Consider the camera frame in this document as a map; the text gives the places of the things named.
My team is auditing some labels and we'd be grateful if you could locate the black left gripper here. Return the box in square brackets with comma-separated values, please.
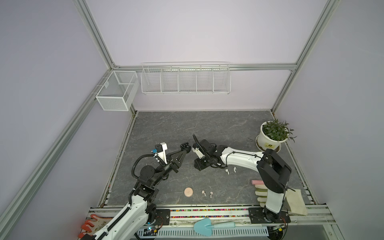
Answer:
[151, 149, 186, 187]

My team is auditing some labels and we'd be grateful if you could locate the black earbud charging case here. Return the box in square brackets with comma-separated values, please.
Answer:
[180, 142, 191, 153]

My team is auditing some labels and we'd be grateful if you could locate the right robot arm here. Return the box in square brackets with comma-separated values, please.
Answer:
[193, 135, 292, 223]

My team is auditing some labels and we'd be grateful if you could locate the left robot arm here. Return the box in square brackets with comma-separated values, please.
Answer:
[82, 143, 191, 240]

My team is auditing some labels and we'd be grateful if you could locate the pink earbud charging case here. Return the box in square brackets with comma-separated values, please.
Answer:
[184, 187, 194, 198]

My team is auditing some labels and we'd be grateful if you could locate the purple pink garden trowel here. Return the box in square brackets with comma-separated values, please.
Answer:
[251, 180, 264, 185]

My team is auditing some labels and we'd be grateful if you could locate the potted green plant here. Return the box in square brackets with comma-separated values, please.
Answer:
[255, 120, 296, 152]

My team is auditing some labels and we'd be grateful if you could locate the teal garden trowel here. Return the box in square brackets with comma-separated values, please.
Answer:
[194, 218, 236, 237]

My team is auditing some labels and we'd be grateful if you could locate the green circuit board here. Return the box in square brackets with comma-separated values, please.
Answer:
[143, 228, 159, 237]

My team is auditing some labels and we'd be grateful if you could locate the white mesh box basket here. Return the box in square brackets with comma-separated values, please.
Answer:
[96, 71, 140, 112]

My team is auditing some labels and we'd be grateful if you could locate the red white work glove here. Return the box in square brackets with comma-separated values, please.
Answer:
[78, 214, 113, 240]

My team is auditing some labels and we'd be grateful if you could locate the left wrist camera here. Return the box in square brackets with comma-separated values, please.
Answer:
[152, 142, 168, 166]

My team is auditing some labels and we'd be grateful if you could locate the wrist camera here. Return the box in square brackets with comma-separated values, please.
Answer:
[192, 143, 205, 159]
[152, 142, 168, 166]

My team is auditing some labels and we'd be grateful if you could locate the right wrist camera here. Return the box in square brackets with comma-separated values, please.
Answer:
[192, 143, 205, 159]

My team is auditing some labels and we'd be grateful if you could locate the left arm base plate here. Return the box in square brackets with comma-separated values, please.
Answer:
[146, 209, 171, 226]

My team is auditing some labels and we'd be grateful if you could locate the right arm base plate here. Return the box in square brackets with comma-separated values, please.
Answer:
[248, 207, 291, 224]

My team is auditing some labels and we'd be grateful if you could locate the white slotted cable duct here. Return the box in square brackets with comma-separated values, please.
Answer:
[136, 226, 270, 239]

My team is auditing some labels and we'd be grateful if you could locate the white wire shelf basket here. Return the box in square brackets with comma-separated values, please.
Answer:
[141, 62, 232, 94]

